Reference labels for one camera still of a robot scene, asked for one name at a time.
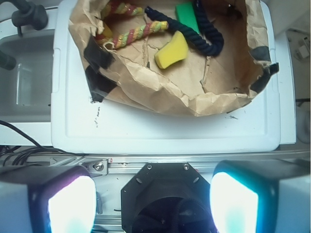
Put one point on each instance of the brown paper bag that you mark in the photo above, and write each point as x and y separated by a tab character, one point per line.
228	62

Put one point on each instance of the yellow sponge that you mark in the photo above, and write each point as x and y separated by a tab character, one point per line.
174	51

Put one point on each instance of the black faucet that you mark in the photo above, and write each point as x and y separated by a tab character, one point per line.
28	14

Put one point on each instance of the white plastic bin lid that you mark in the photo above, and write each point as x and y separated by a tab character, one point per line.
80	125

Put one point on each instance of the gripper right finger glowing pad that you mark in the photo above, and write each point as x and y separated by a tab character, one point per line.
261	196

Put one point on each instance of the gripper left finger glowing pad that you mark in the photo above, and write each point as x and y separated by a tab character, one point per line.
46	199

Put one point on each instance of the white sink basin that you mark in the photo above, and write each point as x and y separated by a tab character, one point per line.
25	91

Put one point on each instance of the green sponge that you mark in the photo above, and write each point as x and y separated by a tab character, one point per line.
185	15

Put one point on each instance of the aluminium extrusion rail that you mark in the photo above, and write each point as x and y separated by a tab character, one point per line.
131	164

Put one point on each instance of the black octagonal mount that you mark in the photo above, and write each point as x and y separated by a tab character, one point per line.
166	198

